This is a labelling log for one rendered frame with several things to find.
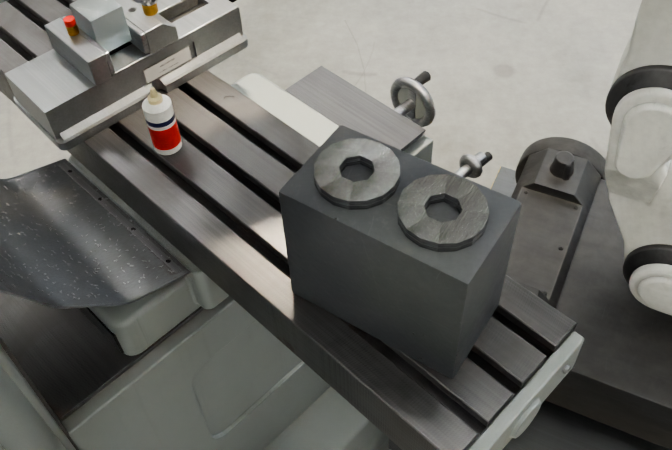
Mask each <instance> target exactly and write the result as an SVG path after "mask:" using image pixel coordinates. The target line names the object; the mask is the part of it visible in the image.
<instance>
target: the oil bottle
mask: <svg viewBox="0 0 672 450"><path fill-rule="evenodd" d="M142 109H143V112H144V116H145V119H146V122H147V126H148V129H149V133H150V136H151V139H152V142H153V145H154V148H155V151H156V152H157V153H159V154H161V155H171V154H174V153H176V152H177V151H179V150H180V148H181V147H182V140H181V136H180V132H179V128H178V124H177V120H176V117H175V113H174V109H173V106H172V102H171V99H170V98H169V97H168V96H167V95H164V94H161V93H158V92H157V91H156V90H155V88H154V87H151V88H150V94H149V95H148V97H147V98H146V99H145V100H144V101H143V103H142Z"/></svg>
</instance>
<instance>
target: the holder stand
mask: <svg viewBox="0 0 672 450"><path fill-rule="evenodd" d="M279 199H280V206H281V214H282V221H283V228H284V235H285V243H286V250H287V257H288V264H289V272H290V279H291V286H292V291H293V293H295V294H297V295H298V296H300V297H302V298H304V299H306V300H307V301H309V302H311V303H313V304H315V305H317V306H318V307H320V308H322V309H324V310H326V311H328V312H329V313H331V314H333V315H335V316H337V317H339V318H340V319H342V320H344V321H346V322H348V323H350V324H351V325H353V326H355V327H357V328H359V329H360V330H362V331H364V332H366V333H368V334H370V335H371V336H373V337H375V338H377V339H379V340H381V341H382V342H384V343H386V344H388V345H390V346H392V347H393V348H395V349H397V350H399V351H401V352H402V353H404V354H406V355H408V356H410V357H412V358H413V359H415V360H417V361H419V362H421V363H423V364H424V365H426V366H428V367H430V368H432V369H434V370H435V371H437V372H439V373H441V374H443V375H444V376H446V377H448V378H450V379H452V378H454V377H455V375H456V374H457V372H458V370H459V369H460V367H461V365H462V364H463V362H464V360H465V359H466V357H467V356H468V354H469V352H470V351H471V349H472V347H473V346H474V344H475V342H476V341H477V339H478V338H479V336H480V334H481V333H482V331H483V329H484V328H485V326H486V324H487V323H488V321H489V319H490V318H491V316H492V315H493V313H494V311H495V310H496V308H497V306H498V305H499V301H500V297H501V292H502V288H503V284H504V279H505V275H506V271H507V266H508V262H509V258H510V253H511V249H512V245H513V240H514V236H515V232H516V227H517V223H518V219H519V214H520V210H521V202H520V201H518V200H515V199H513V198H511V197H508V196H506V195H504V194H501V193H499V192H497V191H494V190H492V189H490V188H487V187H485V186H483V185H480V184H478V183H476V182H474V181H471V180H469V179H467V178H464V177H462V176H460V175H457V174H455V173H453V172H450V171H448V170H446V169H443V168H441V167H439V166H436V165H434V164H432V163H429V162H427V161H425V160H422V159H420V158H418V157H415V156H413V155H411V154H408V153H406V152H404V151H402V150H399V149H397V148H395V147H392V146H390V145H388V144H385V143H383V142H381V141H378V140H376V139H374V138H371V137H369V136H367V135H364V134H362V133H360V132H357V131H355V130H353V129H350V128H348V127H346V126H343V125H340V126H339V127H338V128H337V129H336V130H335V131H334V132H333V133H332V134H331V135H330V137H329V138H328V139H327V140H326V141H325V142H324V143H323V144H322V145H321V146H320V147H319V148H318V150H317V151H316V152H315V153H314V154H313V155H312V156H311V157H310V158H309V159H308V160H307V161H306V162H305V164H304V165H303V166H302V167H301V168H300V169H299V170H298V171H297V172H296V173H295V174H294V175H293V176H292V178H291V179H290V180H289V181H288V182H287V183H286V184H285V185H284V186H283V187H282V188H281V189H280V191H279Z"/></svg>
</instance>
